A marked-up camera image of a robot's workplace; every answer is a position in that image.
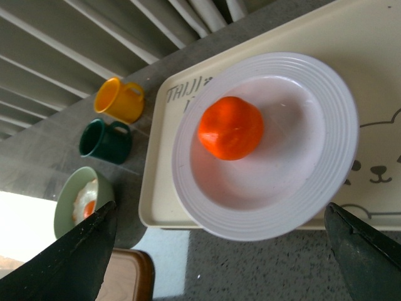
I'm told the fake fried egg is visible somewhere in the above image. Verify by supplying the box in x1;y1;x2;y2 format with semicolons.
72;179;98;225

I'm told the white ridged plate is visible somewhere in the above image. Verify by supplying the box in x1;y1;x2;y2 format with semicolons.
172;52;359;241

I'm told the cream bear tray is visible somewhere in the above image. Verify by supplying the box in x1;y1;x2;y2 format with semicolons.
139;1;400;231

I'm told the white curtain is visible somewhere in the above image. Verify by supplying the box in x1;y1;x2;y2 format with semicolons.
1;1;249;140

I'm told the dark green mug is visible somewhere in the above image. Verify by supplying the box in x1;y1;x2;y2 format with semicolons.
79;119;132;164

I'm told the yellow mug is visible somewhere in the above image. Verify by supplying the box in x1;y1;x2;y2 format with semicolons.
94;77;145;124

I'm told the light green bowl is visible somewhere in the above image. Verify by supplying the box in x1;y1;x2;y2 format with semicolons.
54;167;115;238

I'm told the orange fruit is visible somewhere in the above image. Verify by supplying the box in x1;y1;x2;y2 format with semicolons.
197;96;264;161

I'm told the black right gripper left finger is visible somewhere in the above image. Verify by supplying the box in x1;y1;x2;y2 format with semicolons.
1;201;117;300

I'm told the wooden cutting board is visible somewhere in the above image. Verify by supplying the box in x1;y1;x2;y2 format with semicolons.
96;248;155;301

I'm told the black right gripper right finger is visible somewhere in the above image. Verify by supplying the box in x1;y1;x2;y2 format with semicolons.
324;203;400;300

